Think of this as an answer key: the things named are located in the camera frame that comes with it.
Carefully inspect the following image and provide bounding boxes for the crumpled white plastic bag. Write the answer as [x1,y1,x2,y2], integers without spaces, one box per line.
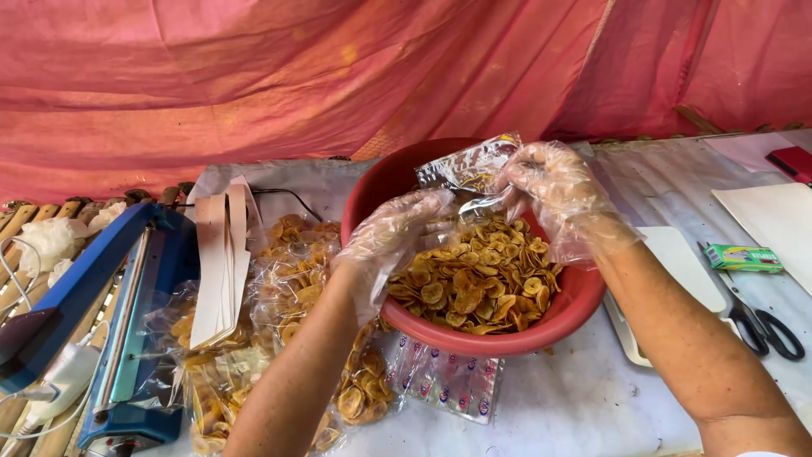
[14,202,128,288]

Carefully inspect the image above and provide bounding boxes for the black cable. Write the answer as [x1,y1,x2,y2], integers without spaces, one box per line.
[171,188,324,223]

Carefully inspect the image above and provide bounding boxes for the white power cable with plug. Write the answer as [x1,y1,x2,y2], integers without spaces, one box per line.
[0,236,112,440]

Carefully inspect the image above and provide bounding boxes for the pink tarpaulin sheet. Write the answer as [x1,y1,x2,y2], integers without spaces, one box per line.
[0,0,812,205]

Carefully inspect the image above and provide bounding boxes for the white plastic tray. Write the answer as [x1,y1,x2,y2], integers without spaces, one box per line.
[603,226,744,368]

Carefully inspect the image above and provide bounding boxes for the person's left hand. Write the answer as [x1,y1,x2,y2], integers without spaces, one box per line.
[333,187,461,319]

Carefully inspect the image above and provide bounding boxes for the stack of empty printed bags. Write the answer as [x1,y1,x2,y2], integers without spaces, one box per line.
[384,333,506,425]

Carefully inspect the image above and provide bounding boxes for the person's right hand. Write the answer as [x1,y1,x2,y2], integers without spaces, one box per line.
[498,141,642,265]

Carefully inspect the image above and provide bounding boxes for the blue impulse sealer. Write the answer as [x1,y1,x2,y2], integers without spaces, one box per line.
[0,202,201,455]

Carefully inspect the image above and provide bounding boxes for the heap of loose banana chips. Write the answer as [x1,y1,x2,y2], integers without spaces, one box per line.
[387,215,565,336]

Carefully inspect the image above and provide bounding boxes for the white paper sheet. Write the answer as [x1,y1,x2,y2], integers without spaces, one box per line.
[712,183,812,297]

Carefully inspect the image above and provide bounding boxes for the bamboo slat bench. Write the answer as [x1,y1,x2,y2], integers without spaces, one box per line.
[0,182,198,457]

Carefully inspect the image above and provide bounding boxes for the clear plastic bag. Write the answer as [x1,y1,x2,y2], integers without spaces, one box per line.
[415,132,529,217]

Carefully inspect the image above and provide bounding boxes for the pile of packed chip bags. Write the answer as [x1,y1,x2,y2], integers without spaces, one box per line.
[143,215,407,457]

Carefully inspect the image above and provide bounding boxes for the red stapler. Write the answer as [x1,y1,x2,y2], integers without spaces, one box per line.
[765,146,812,187]

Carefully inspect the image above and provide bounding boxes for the stack of cream paper labels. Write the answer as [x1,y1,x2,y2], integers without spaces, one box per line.
[189,176,265,350]

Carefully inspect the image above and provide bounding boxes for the black scissors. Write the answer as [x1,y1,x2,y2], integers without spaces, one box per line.
[697,241,807,363]

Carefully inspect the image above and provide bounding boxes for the green staples box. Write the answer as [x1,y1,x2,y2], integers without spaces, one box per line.
[703,244,785,274]

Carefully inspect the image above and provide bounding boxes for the red plastic basin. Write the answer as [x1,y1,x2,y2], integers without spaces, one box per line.
[340,138,607,358]

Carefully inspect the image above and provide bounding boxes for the white plastic table cover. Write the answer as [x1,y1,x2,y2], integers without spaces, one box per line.
[136,130,812,457]

